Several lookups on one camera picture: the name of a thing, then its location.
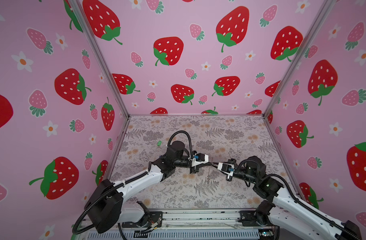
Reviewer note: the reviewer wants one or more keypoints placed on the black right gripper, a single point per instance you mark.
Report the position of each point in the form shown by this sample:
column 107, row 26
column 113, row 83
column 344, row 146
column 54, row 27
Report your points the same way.
column 228, row 177

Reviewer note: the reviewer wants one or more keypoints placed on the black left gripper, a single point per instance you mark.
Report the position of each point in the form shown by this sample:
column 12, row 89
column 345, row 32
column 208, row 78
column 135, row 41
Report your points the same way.
column 193, row 170

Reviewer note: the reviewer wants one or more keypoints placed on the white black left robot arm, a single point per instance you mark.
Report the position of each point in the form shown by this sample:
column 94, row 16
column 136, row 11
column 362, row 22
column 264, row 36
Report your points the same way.
column 103, row 209

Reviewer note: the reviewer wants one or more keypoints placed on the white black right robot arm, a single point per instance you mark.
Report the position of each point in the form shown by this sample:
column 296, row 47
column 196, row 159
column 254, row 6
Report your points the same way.
column 282, row 208

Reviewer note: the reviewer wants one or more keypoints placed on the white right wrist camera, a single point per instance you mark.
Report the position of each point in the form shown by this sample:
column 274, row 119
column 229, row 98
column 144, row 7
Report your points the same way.
column 228, row 167

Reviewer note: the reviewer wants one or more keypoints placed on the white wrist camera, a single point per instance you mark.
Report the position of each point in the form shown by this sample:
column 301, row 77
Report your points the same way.
column 228, row 167
column 200, row 159

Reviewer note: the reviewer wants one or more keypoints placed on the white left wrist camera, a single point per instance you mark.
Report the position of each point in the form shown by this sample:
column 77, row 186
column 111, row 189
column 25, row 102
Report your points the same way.
column 200, row 159

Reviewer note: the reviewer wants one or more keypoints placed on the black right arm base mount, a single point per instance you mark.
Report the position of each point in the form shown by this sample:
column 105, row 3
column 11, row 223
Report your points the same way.
column 257, row 217

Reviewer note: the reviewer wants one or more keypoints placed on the grey slotted cable duct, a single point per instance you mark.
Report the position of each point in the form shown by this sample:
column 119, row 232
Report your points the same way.
column 210, row 234

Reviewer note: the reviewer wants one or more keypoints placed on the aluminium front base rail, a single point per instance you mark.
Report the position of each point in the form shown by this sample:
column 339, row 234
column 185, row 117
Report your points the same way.
column 177, row 219

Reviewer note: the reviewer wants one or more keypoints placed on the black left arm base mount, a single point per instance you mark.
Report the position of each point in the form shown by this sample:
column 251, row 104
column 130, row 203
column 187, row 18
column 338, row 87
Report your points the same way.
column 137, row 215

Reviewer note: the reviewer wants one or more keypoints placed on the right aluminium corner post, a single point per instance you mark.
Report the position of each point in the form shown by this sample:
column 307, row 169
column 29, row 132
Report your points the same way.
column 315, row 27

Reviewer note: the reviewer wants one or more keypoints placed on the aluminium corner post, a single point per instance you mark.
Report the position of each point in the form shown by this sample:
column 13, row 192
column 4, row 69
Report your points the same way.
column 81, row 17
column 315, row 27

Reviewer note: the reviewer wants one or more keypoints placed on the left aluminium corner post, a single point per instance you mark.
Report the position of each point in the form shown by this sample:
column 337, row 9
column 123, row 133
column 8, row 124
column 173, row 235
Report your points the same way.
column 81, row 17

